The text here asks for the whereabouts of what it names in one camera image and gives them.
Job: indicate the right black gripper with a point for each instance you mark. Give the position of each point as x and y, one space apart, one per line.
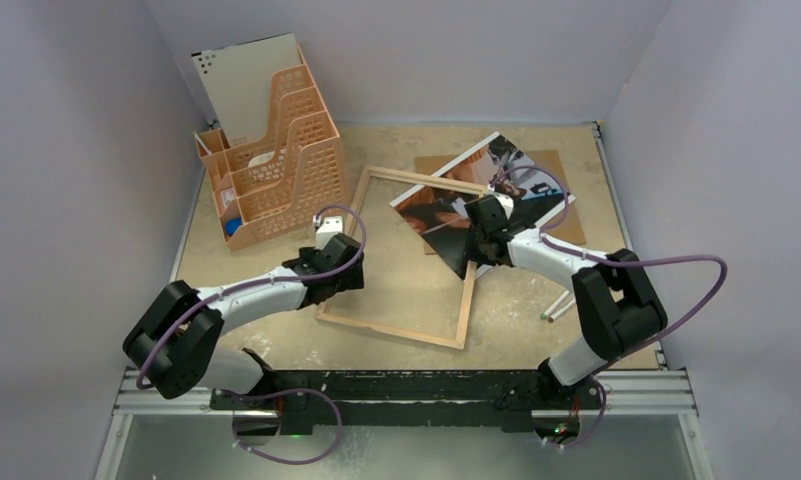
479 225

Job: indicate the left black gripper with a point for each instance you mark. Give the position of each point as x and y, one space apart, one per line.
350 279

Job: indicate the white wooden picture frame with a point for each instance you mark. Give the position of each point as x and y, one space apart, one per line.
458 340

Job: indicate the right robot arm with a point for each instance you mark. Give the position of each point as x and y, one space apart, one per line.
618 308

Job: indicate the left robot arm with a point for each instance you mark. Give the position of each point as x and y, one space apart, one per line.
175 342

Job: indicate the orange plastic file organizer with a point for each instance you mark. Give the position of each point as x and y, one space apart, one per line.
277 183

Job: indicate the blue object in organizer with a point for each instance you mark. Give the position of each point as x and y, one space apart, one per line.
231 226

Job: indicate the red capped marker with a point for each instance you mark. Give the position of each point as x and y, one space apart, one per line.
561 311

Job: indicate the beige perforated folder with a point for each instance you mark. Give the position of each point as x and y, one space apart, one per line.
237 81

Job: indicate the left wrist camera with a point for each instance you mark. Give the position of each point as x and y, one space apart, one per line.
326 227

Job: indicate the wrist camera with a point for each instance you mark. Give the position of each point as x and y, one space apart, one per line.
326 227
504 200

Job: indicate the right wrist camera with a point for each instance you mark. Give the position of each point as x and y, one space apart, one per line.
504 200

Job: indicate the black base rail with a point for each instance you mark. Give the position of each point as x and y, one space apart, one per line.
514 401

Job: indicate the aluminium table frame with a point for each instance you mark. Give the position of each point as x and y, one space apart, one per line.
644 430

